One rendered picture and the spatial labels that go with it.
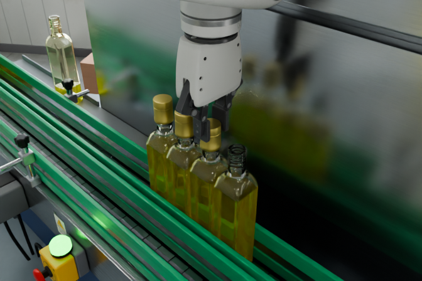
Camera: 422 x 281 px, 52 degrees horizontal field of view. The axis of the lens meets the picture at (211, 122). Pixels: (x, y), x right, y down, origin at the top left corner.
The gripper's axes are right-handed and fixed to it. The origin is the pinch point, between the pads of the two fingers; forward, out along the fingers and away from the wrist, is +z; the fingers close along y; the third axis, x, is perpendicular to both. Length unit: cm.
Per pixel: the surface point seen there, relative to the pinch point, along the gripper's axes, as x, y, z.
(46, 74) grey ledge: -91, -13, 28
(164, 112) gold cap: -10.3, 1.1, 2.0
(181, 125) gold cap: -5.1, 1.9, 1.9
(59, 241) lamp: -24.1, 19.5, 30.9
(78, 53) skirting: -309, -140, 129
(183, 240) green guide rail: -0.7, 6.5, 22.5
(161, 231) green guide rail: -7.2, 6.3, 25.3
